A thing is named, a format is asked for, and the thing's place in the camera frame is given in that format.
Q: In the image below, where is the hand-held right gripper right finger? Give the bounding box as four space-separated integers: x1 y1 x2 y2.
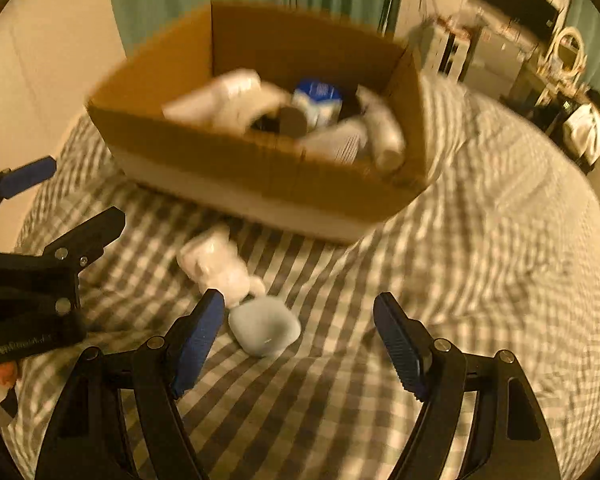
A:
372 292 562 480

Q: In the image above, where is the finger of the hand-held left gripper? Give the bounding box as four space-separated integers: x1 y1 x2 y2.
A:
0 156 58 233
0 206 127 322

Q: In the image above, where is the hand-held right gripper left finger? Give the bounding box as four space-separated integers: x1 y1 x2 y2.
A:
34 288 227 480

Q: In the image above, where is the pale blue earbud case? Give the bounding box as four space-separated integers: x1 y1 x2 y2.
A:
228 295 302 359

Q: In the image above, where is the cardboard box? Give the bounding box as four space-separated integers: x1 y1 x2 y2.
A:
85 0 430 245

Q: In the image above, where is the white plastic bottle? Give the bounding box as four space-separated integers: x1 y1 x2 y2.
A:
161 68 262 127

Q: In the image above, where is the white printed packet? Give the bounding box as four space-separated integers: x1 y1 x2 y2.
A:
299 119 372 166

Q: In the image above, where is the blue and white packet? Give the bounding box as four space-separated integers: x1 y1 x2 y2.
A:
292 78 344 130

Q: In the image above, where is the grey checkered blanket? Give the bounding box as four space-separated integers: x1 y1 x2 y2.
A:
5 67 600 480

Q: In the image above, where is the white garment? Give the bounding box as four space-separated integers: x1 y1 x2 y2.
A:
561 102 600 167

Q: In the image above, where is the white oval vanity mirror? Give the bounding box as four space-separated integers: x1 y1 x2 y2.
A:
549 26 589 82

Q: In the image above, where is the narrow green curtain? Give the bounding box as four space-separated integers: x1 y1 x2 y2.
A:
564 0 600 95

